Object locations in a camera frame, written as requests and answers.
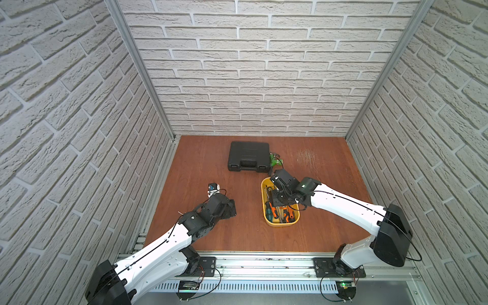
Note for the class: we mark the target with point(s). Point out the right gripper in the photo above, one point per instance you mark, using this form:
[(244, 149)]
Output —
[(273, 192)]

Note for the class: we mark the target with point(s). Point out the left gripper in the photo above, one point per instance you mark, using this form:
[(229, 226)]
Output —
[(222, 202)]

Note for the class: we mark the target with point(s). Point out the orange screwdriver long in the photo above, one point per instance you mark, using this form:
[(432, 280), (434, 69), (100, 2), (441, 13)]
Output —
[(290, 214)]

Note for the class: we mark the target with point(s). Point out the orange black screwdriver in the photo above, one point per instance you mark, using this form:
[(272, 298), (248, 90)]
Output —
[(284, 218), (273, 209)]

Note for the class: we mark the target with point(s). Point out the green black screwdriver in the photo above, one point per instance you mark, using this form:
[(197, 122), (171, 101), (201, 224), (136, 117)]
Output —
[(269, 215)]

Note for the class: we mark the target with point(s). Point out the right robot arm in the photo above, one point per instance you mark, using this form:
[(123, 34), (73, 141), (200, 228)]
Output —
[(390, 233)]

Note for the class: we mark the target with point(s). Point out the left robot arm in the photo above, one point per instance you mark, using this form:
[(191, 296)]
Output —
[(169, 256)]

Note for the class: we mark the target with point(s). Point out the yellow storage box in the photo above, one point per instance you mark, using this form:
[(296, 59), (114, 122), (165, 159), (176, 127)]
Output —
[(266, 189)]

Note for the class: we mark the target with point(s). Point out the black plastic tool case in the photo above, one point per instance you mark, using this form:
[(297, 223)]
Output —
[(249, 156)]

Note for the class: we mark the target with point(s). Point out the green hose nozzle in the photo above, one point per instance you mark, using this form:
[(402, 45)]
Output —
[(275, 160)]

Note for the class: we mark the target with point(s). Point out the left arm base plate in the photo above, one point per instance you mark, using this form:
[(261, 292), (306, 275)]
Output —
[(205, 267)]

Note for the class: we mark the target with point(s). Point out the aluminium front rail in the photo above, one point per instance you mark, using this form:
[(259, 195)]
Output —
[(297, 266)]

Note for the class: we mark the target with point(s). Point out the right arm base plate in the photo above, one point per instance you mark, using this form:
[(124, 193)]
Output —
[(327, 267)]

